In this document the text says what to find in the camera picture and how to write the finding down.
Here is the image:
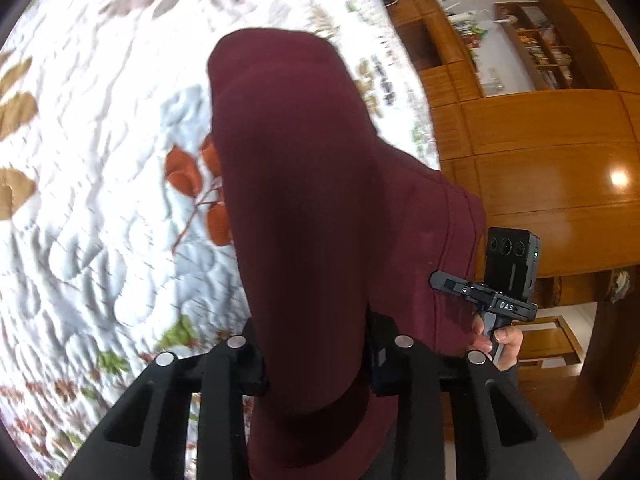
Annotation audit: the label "maroon pants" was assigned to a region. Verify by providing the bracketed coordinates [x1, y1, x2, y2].
[208, 28, 485, 479]

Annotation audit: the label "right hand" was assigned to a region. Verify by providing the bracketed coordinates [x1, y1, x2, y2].
[471, 314, 523, 372]

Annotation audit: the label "wooden wardrobe cabinet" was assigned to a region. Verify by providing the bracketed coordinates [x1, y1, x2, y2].
[388, 0, 639, 439]

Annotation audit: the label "floral white quilt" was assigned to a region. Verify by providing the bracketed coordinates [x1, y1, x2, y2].
[1, 0, 439, 479]

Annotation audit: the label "black camera box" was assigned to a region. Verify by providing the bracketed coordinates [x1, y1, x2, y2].
[484, 226, 540, 302]

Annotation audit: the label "wooden wall shelf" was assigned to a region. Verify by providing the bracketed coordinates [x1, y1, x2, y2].
[494, 1, 588, 90]

